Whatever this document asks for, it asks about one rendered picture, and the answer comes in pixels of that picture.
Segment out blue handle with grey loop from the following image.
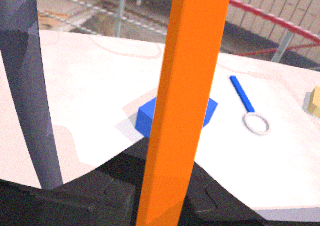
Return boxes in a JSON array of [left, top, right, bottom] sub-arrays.
[[229, 75, 271, 135]]

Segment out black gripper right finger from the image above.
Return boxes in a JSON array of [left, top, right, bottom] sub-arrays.
[[177, 161, 320, 226]]

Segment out blue box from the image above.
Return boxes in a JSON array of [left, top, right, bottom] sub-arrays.
[[135, 95, 219, 137]]

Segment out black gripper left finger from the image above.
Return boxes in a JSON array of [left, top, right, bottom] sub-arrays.
[[0, 137, 151, 226]]

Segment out tan flat block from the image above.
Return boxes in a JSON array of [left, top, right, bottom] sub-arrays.
[[307, 86, 320, 119]]

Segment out orange handle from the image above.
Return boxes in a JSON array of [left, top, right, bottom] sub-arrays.
[[136, 0, 229, 226]]

